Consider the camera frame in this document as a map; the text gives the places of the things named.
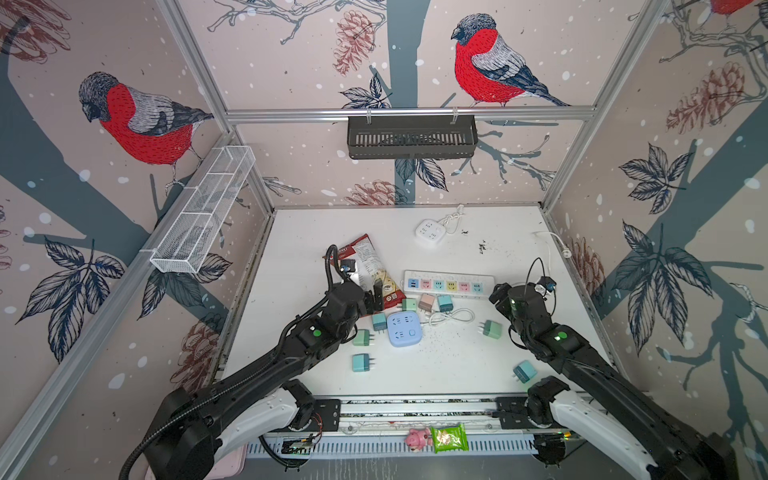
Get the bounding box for white wire mesh shelf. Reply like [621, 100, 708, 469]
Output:
[150, 145, 255, 274]

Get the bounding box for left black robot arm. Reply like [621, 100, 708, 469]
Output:
[118, 245, 367, 479]

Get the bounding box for black hanging wire basket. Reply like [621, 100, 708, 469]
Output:
[347, 115, 478, 160]

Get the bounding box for green snack packet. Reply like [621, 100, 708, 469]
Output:
[430, 424, 469, 453]

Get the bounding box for blue cube power socket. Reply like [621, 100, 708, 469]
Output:
[387, 311, 423, 348]

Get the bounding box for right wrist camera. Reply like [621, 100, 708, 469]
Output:
[535, 275, 557, 297]

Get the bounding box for small white power strip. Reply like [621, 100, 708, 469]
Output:
[414, 219, 447, 248]

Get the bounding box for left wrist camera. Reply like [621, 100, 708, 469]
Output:
[339, 258, 357, 274]

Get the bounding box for red white snack bag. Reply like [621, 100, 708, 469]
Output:
[339, 234, 405, 310]

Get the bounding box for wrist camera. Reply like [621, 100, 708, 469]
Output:
[339, 258, 357, 274]
[535, 275, 557, 297]

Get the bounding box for white colourful power strip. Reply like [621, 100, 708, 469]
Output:
[402, 270, 496, 299]

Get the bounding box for white power strip cord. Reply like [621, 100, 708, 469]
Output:
[531, 230, 574, 260]

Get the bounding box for green plug adapter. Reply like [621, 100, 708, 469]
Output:
[352, 329, 373, 347]
[401, 298, 418, 312]
[480, 320, 503, 340]

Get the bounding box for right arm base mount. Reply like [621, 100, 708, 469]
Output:
[492, 396, 551, 430]

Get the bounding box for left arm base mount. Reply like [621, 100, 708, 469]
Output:
[286, 399, 341, 433]

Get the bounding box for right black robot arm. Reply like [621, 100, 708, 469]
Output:
[489, 276, 739, 479]

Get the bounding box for teal plug adapter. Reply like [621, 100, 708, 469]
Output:
[513, 360, 538, 384]
[372, 312, 388, 332]
[352, 353, 374, 373]
[437, 295, 454, 313]

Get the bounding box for pink pig toy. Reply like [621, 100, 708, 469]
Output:
[405, 428, 433, 452]

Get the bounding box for white coiled cable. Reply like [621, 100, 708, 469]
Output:
[421, 307, 476, 329]

